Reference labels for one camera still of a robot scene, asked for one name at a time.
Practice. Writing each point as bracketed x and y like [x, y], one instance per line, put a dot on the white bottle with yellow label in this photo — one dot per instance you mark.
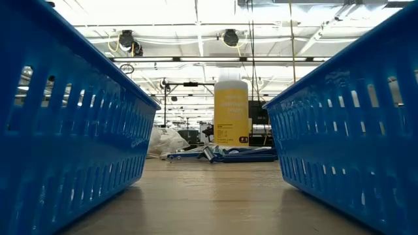
[231, 114]

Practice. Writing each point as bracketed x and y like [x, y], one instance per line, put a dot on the black metal gantry stand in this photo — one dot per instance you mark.
[165, 104]

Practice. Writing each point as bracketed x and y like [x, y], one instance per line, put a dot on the black monitor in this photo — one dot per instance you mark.
[259, 112]

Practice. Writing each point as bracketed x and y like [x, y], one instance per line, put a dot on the long ceiling light fixture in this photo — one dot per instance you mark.
[209, 59]

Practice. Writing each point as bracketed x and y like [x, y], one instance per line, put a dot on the blue plastic slotted basket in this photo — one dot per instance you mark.
[326, 137]
[81, 137]

